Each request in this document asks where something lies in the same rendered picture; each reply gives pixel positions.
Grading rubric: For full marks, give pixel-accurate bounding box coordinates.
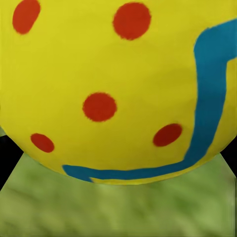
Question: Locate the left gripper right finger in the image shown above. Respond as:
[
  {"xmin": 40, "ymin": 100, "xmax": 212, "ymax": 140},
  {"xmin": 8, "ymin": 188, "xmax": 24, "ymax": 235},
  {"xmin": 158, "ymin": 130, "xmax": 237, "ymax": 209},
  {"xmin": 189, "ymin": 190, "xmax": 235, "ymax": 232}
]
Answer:
[{"xmin": 220, "ymin": 136, "xmax": 237, "ymax": 177}]

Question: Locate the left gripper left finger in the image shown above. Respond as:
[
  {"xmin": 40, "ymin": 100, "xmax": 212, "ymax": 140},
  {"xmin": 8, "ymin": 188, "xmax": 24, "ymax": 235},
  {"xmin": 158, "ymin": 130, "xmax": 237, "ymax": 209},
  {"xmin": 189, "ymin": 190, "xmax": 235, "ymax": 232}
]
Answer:
[{"xmin": 0, "ymin": 135, "xmax": 24, "ymax": 190}]

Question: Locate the easter egg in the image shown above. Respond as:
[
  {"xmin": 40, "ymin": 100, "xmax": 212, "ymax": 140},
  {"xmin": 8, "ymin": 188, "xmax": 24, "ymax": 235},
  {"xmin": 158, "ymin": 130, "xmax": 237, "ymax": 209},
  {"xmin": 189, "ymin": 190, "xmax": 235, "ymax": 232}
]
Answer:
[{"xmin": 0, "ymin": 0, "xmax": 237, "ymax": 185}]

